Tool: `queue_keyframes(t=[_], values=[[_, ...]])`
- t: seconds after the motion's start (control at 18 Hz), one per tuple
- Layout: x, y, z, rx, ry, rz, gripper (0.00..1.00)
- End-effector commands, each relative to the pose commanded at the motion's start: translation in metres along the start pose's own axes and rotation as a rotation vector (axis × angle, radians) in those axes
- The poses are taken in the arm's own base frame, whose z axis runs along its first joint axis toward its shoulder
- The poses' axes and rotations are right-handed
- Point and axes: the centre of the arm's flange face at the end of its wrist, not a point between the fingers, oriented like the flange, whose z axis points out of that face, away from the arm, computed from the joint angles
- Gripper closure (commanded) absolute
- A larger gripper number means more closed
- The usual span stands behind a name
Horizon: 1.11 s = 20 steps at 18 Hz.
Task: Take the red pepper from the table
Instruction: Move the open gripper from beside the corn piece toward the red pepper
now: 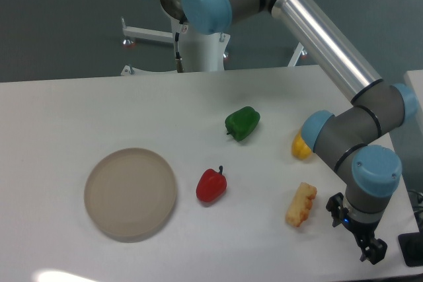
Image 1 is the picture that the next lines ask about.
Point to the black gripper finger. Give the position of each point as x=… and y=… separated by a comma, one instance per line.
x=335, y=207
x=373, y=250

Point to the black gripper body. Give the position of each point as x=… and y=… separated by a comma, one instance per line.
x=361, y=225

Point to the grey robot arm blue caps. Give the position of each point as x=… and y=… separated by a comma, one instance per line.
x=344, y=142

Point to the yellow toy bell pepper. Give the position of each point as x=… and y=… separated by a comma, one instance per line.
x=299, y=149

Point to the red toy bell pepper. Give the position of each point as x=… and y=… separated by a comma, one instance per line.
x=211, y=185

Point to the green toy bell pepper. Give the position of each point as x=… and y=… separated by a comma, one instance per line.
x=241, y=123

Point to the yellow fried food toy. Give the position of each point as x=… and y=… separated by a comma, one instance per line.
x=301, y=204

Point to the black device at table edge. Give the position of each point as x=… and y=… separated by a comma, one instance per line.
x=411, y=243

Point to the white table at right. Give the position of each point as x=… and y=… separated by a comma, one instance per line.
x=415, y=80

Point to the beige round plate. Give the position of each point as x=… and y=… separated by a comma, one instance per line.
x=130, y=194

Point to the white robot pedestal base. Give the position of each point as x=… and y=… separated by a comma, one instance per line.
x=254, y=43

